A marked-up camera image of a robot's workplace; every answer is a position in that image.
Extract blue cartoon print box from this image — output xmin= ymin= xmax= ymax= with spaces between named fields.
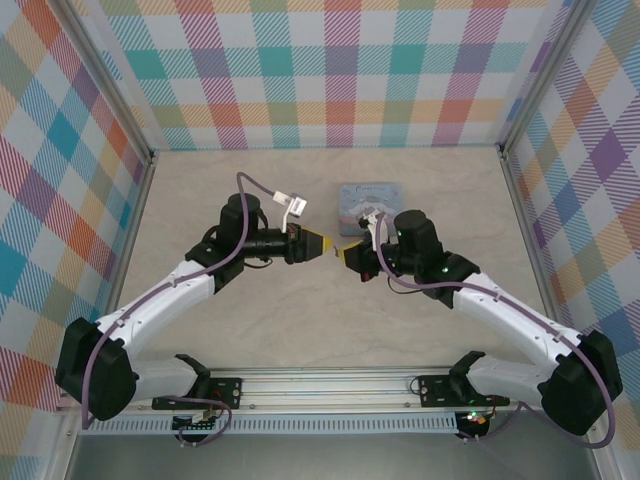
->
xmin=337 ymin=183 xmax=405 ymax=237

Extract small circuit board lit leds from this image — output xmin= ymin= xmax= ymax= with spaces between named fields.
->
xmin=459 ymin=409 xmax=490 ymax=429

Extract small circuit board green connector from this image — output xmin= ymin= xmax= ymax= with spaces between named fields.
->
xmin=172 ymin=410 xmax=221 ymax=434

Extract grey metal shelf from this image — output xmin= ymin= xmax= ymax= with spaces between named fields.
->
xmin=67 ymin=432 xmax=601 ymax=480

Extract aluminium frame side rail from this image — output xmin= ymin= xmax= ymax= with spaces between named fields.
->
xmin=107 ymin=149 xmax=159 ymax=326
xmin=499 ymin=144 xmax=569 ymax=334

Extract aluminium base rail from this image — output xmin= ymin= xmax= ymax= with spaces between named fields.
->
xmin=208 ymin=367 xmax=512 ymax=412

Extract white slotted cable duct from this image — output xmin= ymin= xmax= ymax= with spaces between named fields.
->
xmin=79 ymin=412 xmax=461 ymax=435

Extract aluminium frame corner post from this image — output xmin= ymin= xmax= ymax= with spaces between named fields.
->
xmin=498 ymin=0 xmax=589 ymax=156
xmin=62 ymin=0 xmax=159 ymax=169

